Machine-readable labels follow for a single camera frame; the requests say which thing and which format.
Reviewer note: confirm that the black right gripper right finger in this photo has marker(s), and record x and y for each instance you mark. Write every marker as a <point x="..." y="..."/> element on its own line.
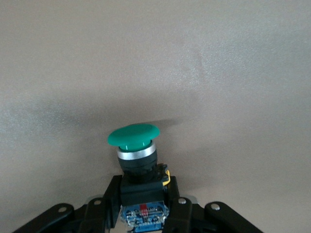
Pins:
<point x="175" y="206"/>

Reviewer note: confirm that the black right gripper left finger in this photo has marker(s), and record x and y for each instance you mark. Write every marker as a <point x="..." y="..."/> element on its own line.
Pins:
<point x="110" y="201"/>

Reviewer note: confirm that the green mushroom push button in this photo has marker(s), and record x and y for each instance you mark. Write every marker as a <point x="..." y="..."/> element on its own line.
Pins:
<point x="133" y="136"/>

